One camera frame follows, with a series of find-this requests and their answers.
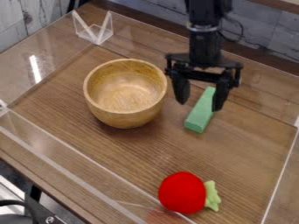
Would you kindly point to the green rectangular block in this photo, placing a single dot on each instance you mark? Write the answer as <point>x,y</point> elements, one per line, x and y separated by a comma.
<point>200,114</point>

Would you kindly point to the clear acrylic tray wall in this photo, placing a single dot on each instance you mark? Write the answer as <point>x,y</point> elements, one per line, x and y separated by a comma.
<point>87,188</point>

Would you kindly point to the brown wooden bowl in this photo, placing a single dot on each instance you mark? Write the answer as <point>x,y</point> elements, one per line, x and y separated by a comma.
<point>124,90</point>

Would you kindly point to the black table leg clamp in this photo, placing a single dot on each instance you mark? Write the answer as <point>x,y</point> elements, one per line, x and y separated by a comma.
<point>43,215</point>

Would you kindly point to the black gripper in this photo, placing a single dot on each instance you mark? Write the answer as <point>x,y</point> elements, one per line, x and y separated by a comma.
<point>223,72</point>

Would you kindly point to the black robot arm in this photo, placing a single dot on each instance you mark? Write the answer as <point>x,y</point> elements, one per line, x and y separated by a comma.
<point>206,14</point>

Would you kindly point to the red plush strawberry toy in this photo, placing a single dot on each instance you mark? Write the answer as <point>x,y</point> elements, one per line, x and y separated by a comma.
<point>186,194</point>

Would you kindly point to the clear acrylic corner bracket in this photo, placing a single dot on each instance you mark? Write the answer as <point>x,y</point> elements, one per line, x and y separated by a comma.
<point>94,33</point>

